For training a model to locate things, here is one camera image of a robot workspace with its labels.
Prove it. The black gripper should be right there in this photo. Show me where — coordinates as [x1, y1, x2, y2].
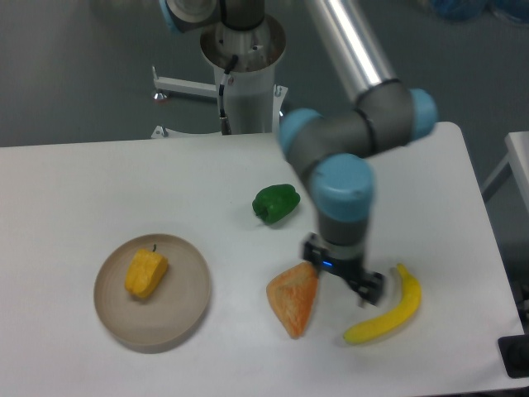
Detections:
[302, 233, 385, 307]

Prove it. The yellow toy pepper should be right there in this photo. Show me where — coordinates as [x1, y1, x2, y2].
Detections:
[124, 244, 169, 299]

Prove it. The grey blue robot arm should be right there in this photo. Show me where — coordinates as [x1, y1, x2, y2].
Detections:
[155, 1, 437, 304]

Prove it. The green toy pepper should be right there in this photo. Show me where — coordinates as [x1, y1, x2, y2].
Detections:
[252, 184, 301, 225]

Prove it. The beige round plate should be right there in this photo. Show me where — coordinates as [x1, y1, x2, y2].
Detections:
[93, 234, 212, 354]

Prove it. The yellow toy banana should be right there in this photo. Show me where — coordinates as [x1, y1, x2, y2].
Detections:
[343, 263, 422, 345]

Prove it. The orange toy bread wedge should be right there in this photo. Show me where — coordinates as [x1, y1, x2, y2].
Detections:
[266, 261, 319, 339]

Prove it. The black device at table edge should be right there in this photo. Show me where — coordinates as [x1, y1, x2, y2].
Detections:
[498, 334, 528, 379]

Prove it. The white side table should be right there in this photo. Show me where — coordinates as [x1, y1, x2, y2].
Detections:
[480, 131, 528, 207]

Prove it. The blue object in background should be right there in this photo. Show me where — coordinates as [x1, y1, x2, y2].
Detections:
[423, 0, 528, 25]

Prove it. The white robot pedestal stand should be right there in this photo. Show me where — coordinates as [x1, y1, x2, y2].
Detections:
[152, 15, 288, 135]

